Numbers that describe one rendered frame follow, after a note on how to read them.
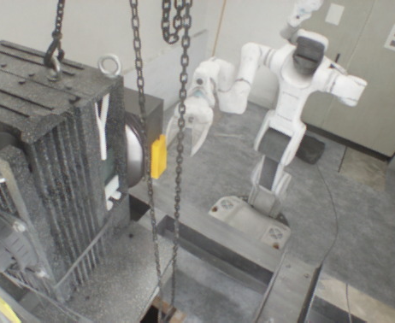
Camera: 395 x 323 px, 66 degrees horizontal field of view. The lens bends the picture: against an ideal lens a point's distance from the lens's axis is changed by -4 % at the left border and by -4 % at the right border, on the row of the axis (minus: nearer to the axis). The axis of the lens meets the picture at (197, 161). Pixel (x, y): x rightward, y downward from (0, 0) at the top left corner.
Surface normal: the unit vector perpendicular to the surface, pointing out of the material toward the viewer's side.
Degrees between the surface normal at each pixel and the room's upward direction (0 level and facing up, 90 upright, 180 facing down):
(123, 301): 0
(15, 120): 0
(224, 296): 0
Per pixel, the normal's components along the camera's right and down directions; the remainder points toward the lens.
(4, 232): 0.64, -0.39
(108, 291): 0.11, -0.73
